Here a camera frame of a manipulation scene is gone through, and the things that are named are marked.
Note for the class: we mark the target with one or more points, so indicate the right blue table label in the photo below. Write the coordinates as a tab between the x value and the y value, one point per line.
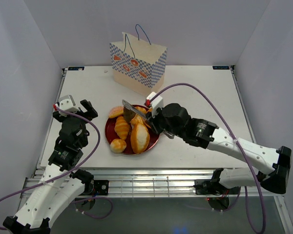
220	67

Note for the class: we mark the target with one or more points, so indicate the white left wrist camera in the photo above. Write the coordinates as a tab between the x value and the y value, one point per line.
67	103

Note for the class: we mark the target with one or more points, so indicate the curved croissant bread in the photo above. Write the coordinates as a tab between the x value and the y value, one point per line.
138	119

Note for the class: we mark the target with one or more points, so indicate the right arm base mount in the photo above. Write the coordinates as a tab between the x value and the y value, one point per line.
213	187

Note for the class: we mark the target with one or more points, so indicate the white topped oval bread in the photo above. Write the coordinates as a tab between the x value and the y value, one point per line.
139	138

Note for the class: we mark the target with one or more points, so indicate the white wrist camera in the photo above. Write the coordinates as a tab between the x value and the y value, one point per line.
153	102
67	103

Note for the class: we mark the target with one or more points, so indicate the pink sugared bread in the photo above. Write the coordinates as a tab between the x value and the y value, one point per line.
116	111

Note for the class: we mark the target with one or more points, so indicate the metal serving tongs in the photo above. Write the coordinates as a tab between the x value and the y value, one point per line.
136	112

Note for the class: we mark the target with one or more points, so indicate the red round plate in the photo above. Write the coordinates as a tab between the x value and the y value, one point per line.
111	135

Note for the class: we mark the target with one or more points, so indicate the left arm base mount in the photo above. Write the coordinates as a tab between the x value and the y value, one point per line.
96	187

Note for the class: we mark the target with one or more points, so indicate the blue table label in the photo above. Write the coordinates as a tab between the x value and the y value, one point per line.
76	68
220	67

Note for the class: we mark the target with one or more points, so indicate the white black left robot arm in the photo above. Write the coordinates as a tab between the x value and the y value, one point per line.
61	181

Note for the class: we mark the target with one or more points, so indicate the left blue table label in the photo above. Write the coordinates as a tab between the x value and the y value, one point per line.
76	68

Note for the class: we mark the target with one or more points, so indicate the striped croissant bread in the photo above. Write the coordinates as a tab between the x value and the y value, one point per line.
122	128

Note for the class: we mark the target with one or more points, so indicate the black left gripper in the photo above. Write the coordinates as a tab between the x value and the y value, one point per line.
92	112

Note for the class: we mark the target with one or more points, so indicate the small round bread roll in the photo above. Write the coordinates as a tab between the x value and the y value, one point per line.
118	145

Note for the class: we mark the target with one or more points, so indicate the checkered paper bag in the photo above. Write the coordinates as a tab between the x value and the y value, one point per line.
138	64

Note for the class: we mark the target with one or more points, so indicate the aluminium frame rail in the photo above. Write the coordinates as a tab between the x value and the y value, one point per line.
132	183

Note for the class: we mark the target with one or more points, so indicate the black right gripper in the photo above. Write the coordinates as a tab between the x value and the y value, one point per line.
153	121

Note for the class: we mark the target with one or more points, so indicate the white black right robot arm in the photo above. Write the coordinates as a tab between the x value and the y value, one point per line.
268	168

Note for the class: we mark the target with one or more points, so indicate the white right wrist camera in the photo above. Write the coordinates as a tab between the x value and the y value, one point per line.
153	102

